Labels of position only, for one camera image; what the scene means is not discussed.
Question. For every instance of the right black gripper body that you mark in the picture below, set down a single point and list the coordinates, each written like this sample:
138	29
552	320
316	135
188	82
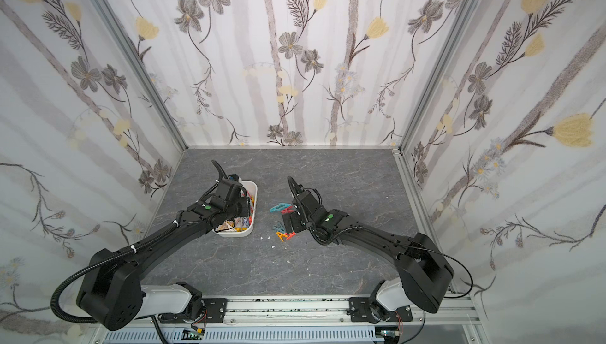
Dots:
295	216

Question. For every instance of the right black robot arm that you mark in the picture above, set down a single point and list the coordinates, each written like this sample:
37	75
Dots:
424	273

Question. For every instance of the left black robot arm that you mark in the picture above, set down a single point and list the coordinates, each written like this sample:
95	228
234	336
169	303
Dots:
109	290

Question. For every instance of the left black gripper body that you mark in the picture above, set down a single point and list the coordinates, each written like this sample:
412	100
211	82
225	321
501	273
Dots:
241	202

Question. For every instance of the red clothespin by teal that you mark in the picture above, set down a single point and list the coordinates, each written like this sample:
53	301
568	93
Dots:
288	210

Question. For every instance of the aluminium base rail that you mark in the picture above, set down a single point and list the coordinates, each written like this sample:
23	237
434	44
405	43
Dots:
457	321

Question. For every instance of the red orange clothespin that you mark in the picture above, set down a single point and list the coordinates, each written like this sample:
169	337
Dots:
290	235

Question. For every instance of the teal clothespin upper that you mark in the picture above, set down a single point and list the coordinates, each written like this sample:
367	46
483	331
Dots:
280	207

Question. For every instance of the mint clothespin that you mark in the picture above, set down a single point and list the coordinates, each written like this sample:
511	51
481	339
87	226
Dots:
279	227

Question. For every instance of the white cable duct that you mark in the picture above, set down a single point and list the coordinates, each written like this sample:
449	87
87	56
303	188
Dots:
274	335

